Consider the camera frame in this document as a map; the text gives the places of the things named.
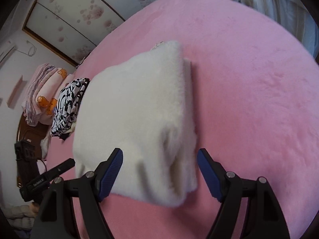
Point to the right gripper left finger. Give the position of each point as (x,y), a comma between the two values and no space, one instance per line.
(94,187)

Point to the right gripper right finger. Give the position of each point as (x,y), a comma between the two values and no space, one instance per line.
(227,188)

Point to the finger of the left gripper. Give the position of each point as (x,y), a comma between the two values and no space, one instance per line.
(61,168)

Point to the cream fuzzy cardigan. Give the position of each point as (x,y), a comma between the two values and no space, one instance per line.
(143,107)

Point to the person's left hand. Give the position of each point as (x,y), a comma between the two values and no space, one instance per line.
(34,207)

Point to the lilac folded quilt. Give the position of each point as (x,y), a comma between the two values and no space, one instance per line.
(31,110)

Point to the black white patterned folded garment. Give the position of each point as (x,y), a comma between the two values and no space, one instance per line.
(68,105)

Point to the pink bear print quilt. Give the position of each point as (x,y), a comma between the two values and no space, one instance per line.
(47,96)

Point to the pink plush bed blanket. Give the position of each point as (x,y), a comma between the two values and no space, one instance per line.
(255,92)

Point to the white air conditioner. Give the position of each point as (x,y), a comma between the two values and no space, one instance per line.
(7,48)

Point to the floral sliding wardrobe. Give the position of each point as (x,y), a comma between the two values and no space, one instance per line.
(73,28)

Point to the beige lace covered furniture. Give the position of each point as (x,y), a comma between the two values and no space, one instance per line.
(293,16)

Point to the pink wall shelf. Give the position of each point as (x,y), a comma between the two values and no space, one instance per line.
(15,93)

